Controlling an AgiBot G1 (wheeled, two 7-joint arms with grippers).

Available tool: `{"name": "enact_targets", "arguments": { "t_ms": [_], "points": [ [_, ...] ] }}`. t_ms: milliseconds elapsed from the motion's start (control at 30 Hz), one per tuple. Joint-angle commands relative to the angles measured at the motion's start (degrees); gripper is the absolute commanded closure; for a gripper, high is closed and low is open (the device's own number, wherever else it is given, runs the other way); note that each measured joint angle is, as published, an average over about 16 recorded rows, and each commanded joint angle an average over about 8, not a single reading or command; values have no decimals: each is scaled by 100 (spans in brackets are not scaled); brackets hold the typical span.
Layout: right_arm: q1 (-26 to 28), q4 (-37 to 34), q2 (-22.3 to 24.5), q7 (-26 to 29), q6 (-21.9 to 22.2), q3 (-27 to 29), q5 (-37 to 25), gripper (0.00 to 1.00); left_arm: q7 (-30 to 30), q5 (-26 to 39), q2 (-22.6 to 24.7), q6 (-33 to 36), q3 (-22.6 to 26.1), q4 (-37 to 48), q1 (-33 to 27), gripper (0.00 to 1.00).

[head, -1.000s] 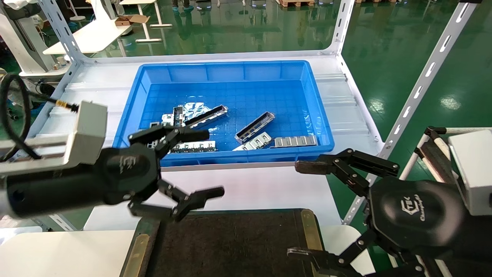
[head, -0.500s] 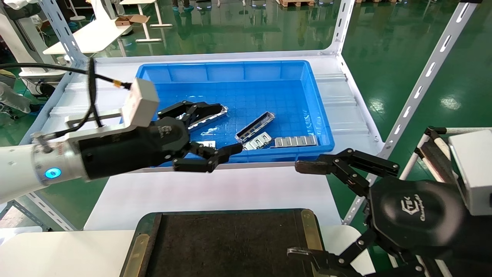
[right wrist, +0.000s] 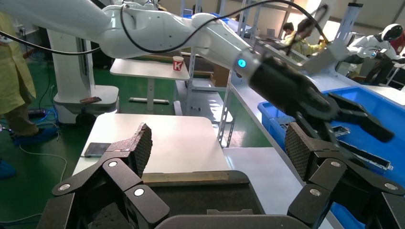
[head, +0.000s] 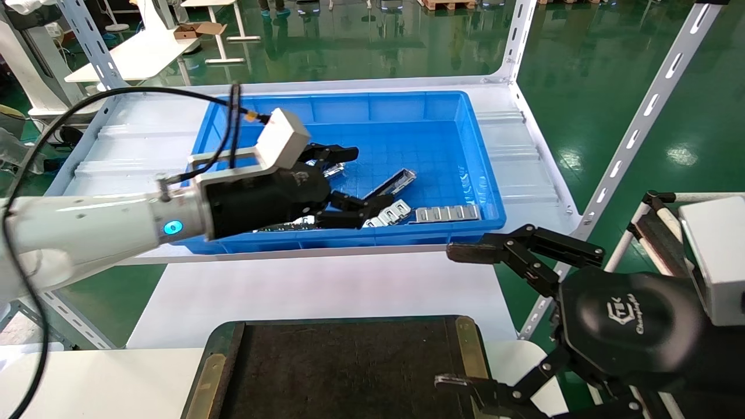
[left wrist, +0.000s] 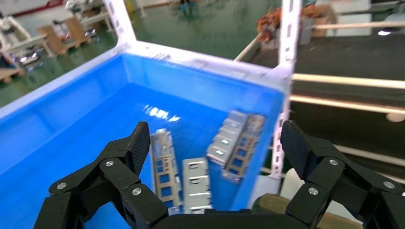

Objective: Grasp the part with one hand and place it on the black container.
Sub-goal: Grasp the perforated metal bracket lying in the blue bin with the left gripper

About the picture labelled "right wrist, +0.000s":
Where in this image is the large blue plastic bin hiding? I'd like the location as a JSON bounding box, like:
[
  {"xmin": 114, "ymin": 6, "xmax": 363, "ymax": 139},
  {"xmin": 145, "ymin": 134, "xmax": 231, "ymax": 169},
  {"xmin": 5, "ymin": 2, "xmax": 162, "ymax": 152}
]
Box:
[{"xmin": 256, "ymin": 87, "xmax": 405, "ymax": 229}]

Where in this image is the white floor cable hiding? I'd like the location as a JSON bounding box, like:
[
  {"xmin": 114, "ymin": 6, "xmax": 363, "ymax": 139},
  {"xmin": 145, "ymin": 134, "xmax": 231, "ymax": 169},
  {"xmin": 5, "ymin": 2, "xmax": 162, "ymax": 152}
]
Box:
[
  {"xmin": 0, "ymin": 214, "xmax": 43, "ymax": 226},
  {"xmin": 19, "ymin": 145, "xmax": 69, "ymax": 193}
]

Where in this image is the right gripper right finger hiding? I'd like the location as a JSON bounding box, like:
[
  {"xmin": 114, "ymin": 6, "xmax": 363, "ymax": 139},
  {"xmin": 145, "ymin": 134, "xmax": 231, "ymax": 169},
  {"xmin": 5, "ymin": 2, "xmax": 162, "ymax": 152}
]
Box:
[{"xmin": 285, "ymin": 122, "xmax": 405, "ymax": 229}]

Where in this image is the white pedestal desk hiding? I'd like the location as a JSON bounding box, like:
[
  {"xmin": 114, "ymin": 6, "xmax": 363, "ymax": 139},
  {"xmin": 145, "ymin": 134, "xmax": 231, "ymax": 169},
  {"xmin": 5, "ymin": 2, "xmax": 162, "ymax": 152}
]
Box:
[{"xmin": 109, "ymin": 58, "xmax": 191, "ymax": 115}]

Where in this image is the grey metal rack with shelves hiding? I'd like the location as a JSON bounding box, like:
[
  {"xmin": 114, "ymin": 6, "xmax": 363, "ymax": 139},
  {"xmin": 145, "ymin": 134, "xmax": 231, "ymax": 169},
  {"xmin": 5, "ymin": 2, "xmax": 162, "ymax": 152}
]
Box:
[{"xmin": 173, "ymin": 0, "xmax": 257, "ymax": 125}]

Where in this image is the flat grey metal part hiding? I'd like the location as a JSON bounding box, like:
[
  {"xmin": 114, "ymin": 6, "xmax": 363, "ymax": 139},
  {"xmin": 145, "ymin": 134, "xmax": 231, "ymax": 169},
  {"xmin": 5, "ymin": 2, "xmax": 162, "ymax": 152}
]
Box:
[{"xmin": 274, "ymin": 115, "xmax": 297, "ymax": 125}]

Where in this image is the dark smartphone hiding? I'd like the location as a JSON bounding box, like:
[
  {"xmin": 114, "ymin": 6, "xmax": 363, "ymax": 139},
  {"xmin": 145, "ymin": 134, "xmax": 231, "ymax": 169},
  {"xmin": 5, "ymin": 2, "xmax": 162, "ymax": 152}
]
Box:
[{"xmin": 84, "ymin": 143, "xmax": 111, "ymax": 159}]

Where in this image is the black work tray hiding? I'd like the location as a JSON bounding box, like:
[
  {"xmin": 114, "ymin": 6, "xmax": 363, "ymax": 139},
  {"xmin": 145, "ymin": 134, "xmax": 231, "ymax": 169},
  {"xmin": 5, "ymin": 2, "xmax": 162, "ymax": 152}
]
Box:
[{"xmin": 193, "ymin": 57, "xmax": 219, "ymax": 76}]

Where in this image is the paper cup with red letter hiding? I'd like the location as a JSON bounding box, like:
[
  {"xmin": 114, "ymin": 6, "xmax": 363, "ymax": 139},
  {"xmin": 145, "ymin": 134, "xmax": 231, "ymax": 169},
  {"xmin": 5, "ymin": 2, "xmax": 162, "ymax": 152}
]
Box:
[{"xmin": 172, "ymin": 56, "xmax": 185, "ymax": 72}]

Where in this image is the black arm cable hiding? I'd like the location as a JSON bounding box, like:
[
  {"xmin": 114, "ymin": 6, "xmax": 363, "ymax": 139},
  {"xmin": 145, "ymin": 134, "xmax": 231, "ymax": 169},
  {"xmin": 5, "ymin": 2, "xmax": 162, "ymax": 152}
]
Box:
[{"xmin": 0, "ymin": 0, "xmax": 330, "ymax": 56}]

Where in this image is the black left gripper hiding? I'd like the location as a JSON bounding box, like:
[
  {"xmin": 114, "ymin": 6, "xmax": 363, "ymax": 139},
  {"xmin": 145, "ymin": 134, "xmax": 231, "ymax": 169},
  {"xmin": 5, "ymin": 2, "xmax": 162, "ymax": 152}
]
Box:
[{"xmin": 248, "ymin": 53, "xmax": 395, "ymax": 159}]

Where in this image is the black container with brass edges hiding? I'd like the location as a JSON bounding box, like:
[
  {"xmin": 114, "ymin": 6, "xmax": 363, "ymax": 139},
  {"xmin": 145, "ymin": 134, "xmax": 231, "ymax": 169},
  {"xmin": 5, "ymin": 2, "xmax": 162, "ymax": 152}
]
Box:
[{"xmin": 139, "ymin": 170, "xmax": 266, "ymax": 219}]

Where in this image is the white table with rounded corners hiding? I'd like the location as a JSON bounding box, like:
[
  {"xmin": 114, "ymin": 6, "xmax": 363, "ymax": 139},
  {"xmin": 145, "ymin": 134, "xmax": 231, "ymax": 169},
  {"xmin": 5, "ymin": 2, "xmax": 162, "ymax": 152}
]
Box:
[{"xmin": 72, "ymin": 113, "xmax": 231, "ymax": 177}]

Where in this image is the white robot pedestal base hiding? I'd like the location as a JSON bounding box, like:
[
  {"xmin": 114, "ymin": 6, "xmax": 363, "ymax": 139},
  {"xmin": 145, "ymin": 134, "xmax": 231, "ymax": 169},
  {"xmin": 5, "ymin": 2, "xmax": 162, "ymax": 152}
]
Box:
[{"xmin": 47, "ymin": 30, "xmax": 120, "ymax": 125}]

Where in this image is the small brown flat device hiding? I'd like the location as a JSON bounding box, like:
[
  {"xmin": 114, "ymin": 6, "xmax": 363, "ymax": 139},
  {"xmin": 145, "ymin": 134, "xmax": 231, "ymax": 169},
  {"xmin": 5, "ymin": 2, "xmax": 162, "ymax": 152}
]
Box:
[{"xmin": 79, "ymin": 96, "xmax": 102, "ymax": 105}]

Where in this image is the brown cardboard box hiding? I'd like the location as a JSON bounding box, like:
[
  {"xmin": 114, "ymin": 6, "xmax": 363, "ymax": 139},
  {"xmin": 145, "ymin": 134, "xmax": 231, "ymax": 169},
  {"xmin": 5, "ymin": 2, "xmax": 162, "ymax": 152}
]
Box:
[{"xmin": 210, "ymin": 64, "xmax": 230, "ymax": 87}]

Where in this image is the narrow dark framed part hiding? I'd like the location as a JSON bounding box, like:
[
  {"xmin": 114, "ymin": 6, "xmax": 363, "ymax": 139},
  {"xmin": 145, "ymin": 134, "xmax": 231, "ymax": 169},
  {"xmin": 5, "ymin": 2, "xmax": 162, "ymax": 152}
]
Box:
[{"xmin": 330, "ymin": 125, "xmax": 351, "ymax": 137}]

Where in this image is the white humanoid robot black visor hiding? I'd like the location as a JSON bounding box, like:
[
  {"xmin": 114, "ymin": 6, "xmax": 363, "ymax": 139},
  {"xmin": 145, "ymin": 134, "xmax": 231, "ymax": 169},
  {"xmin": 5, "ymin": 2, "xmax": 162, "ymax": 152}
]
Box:
[{"xmin": 344, "ymin": 23, "xmax": 405, "ymax": 84}]

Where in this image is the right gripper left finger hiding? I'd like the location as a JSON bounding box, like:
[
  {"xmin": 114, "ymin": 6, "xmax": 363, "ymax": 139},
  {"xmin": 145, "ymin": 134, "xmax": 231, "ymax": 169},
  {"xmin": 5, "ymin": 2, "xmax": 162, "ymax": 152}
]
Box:
[{"xmin": 37, "ymin": 122, "xmax": 171, "ymax": 229}]

